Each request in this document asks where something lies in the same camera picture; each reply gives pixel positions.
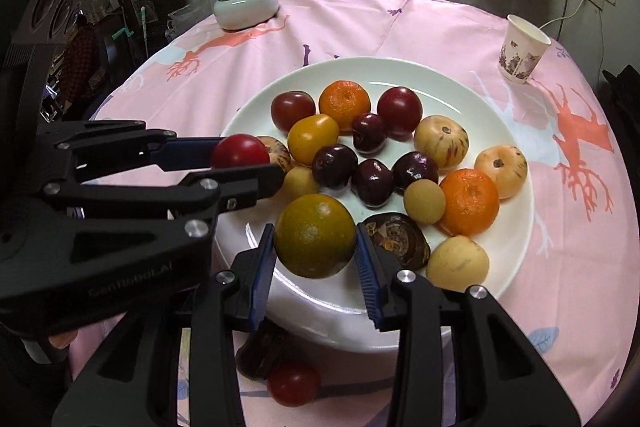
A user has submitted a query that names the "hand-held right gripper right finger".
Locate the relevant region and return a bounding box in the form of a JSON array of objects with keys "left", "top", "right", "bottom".
[{"left": 356, "top": 222, "right": 583, "bottom": 427}]

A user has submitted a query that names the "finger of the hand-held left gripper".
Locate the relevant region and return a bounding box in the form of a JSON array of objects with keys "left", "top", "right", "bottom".
[
  {"left": 42, "top": 163, "right": 287, "bottom": 219},
  {"left": 44, "top": 120, "right": 227, "bottom": 182}
]

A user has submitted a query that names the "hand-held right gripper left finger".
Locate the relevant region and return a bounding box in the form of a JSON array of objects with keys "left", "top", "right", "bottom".
[{"left": 50, "top": 223, "right": 277, "bottom": 427}]

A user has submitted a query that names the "wrinkled dark passion fruit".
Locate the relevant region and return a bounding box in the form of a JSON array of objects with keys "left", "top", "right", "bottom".
[{"left": 361, "top": 212, "right": 432, "bottom": 270}]

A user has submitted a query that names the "small yellow fruit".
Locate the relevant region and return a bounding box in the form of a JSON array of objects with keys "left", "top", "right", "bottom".
[
  {"left": 403, "top": 179, "right": 447, "bottom": 224},
  {"left": 277, "top": 166, "right": 321, "bottom": 202}
]

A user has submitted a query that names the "green-yellow orange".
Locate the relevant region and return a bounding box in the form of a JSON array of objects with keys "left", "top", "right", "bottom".
[{"left": 273, "top": 193, "right": 357, "bottom": 279}]

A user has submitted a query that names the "pale yellow round fruit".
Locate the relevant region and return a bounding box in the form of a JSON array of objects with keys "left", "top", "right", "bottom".
[{"left": 425, "top": 235, "right": 491, "bottom": 293}]

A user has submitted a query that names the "dark red tomato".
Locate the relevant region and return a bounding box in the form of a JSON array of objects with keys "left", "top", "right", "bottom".
[{"left": 271, "top": 91, "right": 317, "bottom": 132}]

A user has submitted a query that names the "dark purple plum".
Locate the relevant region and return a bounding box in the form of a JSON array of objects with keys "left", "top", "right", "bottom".
[
  {"left": 351, "top": 112, "right": 388, "bottom": 156},
  {"left": 350, "top": 158, "right": 394, "bottom": 209},
  {"left": 311, "top": 144, "right": 359, "bottom": 188},
  {"left": 391, "top": 151, "right": 440, "bottom": 194}
]

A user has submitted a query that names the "large orange mandarin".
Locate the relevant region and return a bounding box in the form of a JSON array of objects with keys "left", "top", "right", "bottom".
[{"left": 439, "top": 168, "right": 501, "bottom": 238}]

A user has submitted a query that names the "striped yellow pepino melon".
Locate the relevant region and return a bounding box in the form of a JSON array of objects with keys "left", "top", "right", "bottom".
[
  {"left": 255, "top": 136, "right": 293, "bottom": 172},
  {"left": 474, "top": 145, "right": 528, "bottom": 200},
  {"left": 413, "top": 115, "right": 470, "bottom": 170}
]

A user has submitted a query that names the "large red plum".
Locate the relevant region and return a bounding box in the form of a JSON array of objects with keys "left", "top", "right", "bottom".
[{"left": 376, "top": 87, "right": 423, "bottom": 138}]

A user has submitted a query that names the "white oval plate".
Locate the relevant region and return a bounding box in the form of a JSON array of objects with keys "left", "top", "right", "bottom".
[{"left": 212, "top": 56, "right": 536, "bottom": 353}]

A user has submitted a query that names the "person's left hand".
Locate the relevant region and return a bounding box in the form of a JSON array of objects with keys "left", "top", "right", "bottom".
[{"left": 47, "top": 329, "right": 78, "bottom": 350}]

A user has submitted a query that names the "smooth dark purple fruit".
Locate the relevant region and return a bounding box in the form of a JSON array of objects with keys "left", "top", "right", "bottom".
[{"left": 235, "top": 319, "right": 296, "bottom": 380}]

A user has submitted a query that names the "yellow tomato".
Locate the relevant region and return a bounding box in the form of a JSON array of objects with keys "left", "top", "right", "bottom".
[{"left": 286, "top": 113, "right": 341, "bottom": 166}]

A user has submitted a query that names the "small red tomato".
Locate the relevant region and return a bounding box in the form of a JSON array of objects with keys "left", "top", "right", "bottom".
[{"left": 266, "top": 358, "right": 321, "bottom": 407}]

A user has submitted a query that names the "small orange mandarin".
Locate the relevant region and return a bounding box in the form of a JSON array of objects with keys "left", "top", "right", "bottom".
[{"left": 318, "top": 80, "right": 372, "bottom": 132}]

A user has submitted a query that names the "pale green lidded ceramic jar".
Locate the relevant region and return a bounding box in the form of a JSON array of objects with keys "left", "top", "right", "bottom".
[{"left": 213, "top": 0, "right": 279, "bottom": 32}]

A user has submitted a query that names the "pink floral tablecloth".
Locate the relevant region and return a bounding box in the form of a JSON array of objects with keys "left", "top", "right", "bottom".
[{"left": 67, "top": 0, "right": 628, "bottom": 427}]

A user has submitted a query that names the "printed paper cup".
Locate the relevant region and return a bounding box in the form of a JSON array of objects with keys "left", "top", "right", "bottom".
[{"left": 496, "top": 14, "right": 552, "bottom": 85}]

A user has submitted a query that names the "white power cable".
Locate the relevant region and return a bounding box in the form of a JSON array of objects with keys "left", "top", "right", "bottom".
[{"left": 537, "top": 0, "right": 587, "bottom": 40}]

